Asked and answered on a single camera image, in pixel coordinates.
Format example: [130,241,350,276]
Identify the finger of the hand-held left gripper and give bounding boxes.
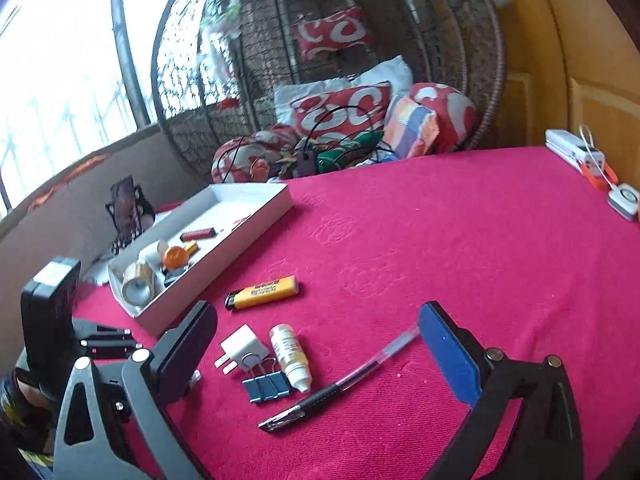
[72,317,133,341]
[80,337,143,361]

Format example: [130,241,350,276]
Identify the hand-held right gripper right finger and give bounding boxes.
[417,301,585,480]

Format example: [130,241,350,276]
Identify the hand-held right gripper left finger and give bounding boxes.
[52,300,218,480]

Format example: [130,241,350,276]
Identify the gold tape roll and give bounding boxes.
[121,261,157,307]

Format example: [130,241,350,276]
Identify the white charger plug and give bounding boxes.
[215,324,271,375]

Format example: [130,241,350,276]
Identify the blue binder clip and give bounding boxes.
[242,355,293,404]

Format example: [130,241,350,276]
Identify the white small roll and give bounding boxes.
[138,241,171,267]

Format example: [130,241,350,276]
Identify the orange ball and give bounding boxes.
[162,246,190,269]

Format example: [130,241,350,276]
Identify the yellow lighter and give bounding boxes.
[224,276,300,312]

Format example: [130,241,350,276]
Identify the small white dropper bottle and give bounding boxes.
[270,323,313,394]

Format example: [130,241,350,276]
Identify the pink terry towel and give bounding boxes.
[72,145,640,480]

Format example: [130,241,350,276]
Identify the black gel pen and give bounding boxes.
[257,327,421,433]

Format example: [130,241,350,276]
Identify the white cardboard box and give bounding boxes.
[107,182,295,338]

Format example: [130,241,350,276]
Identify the crumpled red white cushion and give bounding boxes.
[211,125,311,183]

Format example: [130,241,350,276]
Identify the green cloth bundle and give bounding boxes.
[317,132,386,173]

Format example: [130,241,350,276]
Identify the orange blue checked cloth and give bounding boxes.
[382,95,440,160]

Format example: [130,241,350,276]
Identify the small white square device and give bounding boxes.
[607,183,640,222]

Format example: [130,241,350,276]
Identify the white power bank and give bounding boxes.
[545,129,606,177]

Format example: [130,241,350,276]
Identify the round red white cushion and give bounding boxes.
[410,82,477,153]

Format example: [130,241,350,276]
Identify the large red white cushion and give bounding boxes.
[290,81,393,143]

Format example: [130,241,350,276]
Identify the metal chair stand pole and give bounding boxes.
[111,0,151,126]

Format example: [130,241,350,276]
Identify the wicker hanging chair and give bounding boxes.
[150,0,508,186]

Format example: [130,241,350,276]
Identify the flat red white cushion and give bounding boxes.
[291,7,373,61]

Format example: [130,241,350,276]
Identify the orange strap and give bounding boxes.
[580,160,620,191]

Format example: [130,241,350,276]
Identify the white charging cable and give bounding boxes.
[580,125,618,186]

